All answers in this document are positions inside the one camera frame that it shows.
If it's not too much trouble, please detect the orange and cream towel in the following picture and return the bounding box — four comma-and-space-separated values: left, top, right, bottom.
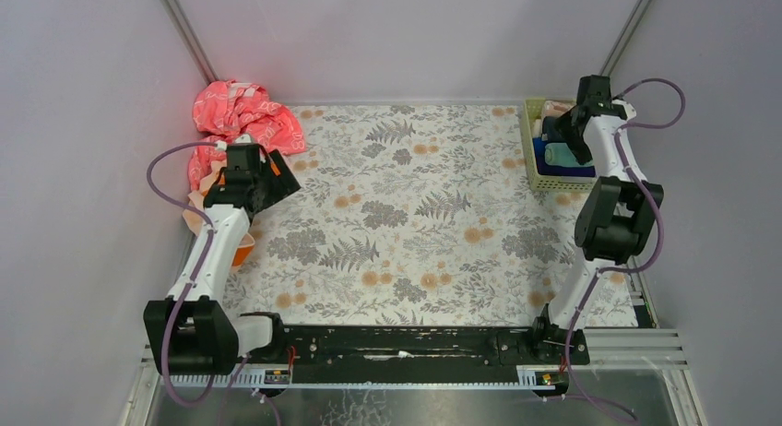
185, 157, 282, 268

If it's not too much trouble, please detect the yellow and teal towel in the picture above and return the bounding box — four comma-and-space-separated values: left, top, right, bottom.
544, 142, 593, 168

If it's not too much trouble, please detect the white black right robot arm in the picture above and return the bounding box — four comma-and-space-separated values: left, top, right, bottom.
546, 76, 664, 330

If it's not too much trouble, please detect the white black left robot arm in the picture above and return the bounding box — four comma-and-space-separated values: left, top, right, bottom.
143, 142, 301, 376

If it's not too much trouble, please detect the rolled peach patterned towel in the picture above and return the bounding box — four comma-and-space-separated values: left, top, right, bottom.
540, 100, 575, 119

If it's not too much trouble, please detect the rolled dark grey towel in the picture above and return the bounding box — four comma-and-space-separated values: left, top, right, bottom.
541, 116, 565, 143

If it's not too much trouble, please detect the pale green plastic basket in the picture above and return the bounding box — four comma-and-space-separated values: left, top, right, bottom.
519, 98, 595, 193

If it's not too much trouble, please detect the rolled blue towel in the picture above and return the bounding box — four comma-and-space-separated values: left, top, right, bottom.
532, 137, 548, 166

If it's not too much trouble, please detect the pink patterned towel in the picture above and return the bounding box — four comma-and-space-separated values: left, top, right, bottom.
192, 79, 307, 156

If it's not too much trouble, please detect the rolled purple towel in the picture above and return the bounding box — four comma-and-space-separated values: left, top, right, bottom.
537, 164, 596, 178

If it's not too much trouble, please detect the floral patterned table mat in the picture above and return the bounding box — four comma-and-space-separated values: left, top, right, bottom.
175, 104, 639, 327

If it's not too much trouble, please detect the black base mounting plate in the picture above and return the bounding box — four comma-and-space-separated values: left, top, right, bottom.
250, 325, 590, 385

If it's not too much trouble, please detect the white slotted cable duct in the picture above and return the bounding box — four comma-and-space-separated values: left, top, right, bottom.
171, 368, 291, 388

